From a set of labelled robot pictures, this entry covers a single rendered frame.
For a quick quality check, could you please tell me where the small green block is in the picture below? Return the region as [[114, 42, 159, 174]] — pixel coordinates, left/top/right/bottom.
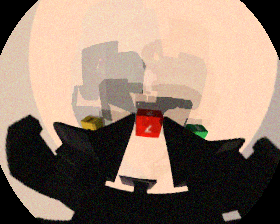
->
[[185, 124, 209, 139]]

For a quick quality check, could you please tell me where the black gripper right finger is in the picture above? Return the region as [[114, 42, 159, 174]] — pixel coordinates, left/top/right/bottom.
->
[[161, 116, 246, 188]]

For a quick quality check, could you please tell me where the yellow block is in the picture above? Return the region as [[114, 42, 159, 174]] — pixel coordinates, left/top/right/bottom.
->
[[80, 116, 104, 131]]

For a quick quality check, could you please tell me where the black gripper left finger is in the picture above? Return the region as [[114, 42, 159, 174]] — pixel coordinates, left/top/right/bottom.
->
[[54, 113, 135, 183]]

